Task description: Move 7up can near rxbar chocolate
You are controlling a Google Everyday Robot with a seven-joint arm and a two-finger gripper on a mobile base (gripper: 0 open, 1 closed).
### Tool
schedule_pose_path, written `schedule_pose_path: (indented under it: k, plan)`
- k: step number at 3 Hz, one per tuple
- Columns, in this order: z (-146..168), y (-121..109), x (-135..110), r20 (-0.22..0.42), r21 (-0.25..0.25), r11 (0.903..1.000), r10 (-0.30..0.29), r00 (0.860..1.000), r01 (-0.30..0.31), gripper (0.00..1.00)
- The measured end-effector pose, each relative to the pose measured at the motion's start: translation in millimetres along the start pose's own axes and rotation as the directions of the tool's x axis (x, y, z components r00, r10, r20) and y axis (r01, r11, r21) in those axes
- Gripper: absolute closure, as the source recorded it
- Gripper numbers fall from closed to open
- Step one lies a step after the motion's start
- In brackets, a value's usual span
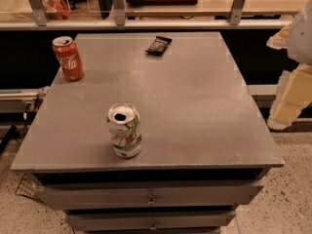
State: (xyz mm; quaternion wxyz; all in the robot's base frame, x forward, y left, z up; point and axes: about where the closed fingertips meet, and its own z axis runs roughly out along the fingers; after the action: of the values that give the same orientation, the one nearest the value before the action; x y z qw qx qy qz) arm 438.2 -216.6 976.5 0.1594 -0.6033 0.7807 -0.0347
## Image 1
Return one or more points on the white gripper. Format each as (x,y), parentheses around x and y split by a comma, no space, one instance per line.
(301,36)

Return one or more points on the white green 7up can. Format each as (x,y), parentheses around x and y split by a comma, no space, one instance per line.
(123,122)

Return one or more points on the black rxbar chocolate bar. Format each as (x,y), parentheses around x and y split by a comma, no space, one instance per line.
(159,46)

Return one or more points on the red coca-cola can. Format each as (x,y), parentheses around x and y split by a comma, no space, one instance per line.
(69,58)

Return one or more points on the grey drawer cabinet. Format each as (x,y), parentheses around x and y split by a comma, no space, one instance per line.
(197,119)

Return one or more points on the orange plastic bag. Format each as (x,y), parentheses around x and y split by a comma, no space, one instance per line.
(57,7)

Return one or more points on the lower grey drawer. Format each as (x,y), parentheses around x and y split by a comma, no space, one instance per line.
(149,220)

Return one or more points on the grey drawer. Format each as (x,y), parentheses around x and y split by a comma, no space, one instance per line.
(125,195)
(149,220)

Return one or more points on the top grey drawer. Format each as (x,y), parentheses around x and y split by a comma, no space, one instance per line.
(125,195)

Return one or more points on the metal shelf rail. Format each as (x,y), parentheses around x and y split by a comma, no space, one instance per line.
(145,24)

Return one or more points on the metal wire rack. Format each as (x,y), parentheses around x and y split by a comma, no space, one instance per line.
(26,188)

